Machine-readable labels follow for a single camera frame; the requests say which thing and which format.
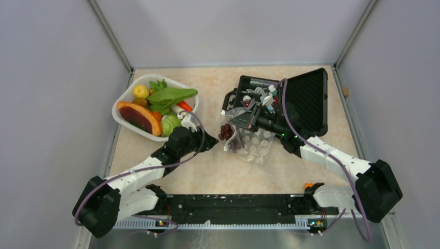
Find black carrying case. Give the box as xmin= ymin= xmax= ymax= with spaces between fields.
xmin=222 ymin=68 xmax=328 ymax=136

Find dark red grape bunch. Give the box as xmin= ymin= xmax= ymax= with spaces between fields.
xmin=218 ymin=123 xmax=244 ymax=153

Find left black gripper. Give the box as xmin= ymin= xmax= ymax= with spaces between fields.
xmin=178 ymin=126 xmax=219 ymax=158

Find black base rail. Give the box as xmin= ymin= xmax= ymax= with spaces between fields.
xmin=139 ymin=194 xmax=339 ymax=225

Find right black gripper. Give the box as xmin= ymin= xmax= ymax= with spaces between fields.
xmin=229 ymin=102 xmax=286 ymax=136

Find yellow lemon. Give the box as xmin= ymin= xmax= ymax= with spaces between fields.
xmin=133 ymin=85 xmax=150 ymax=99

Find papaya slice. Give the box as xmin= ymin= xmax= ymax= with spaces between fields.
xmin=116 ymin=101 xmax=162 ymax=136

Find green cabbage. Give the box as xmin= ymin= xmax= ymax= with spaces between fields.
xmin=160 ymin=114 xmax=181 ymax=137

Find clear zip top bag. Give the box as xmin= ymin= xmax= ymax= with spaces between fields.
xmin=218 ymin=107 xmax=275 ymax=166

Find poker chips in case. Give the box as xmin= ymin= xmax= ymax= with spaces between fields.
xmin=236 ymin=77 xmax=281 ymax=113

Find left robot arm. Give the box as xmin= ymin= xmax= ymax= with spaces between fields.
xmin=72 ymin=126 xmax=219 ymax=238

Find white plastic basket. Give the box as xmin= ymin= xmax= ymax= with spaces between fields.
xmin=112 ymin=74 xmax=199 ymax=142

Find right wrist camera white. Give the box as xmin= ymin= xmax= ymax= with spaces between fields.
xmin=260 ymin=85 xmax=278 ymax=108

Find orange carrot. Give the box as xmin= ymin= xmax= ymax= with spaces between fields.
xmin=177 ymin=101 xmax=193 ymax=112

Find green lettuce leaf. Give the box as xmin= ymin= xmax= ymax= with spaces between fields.
xmin=147 ymin=79 xmax=198 ymax=112

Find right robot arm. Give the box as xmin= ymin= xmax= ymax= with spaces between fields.
xmin=228 ymin=103 xmax=403 ymax=223

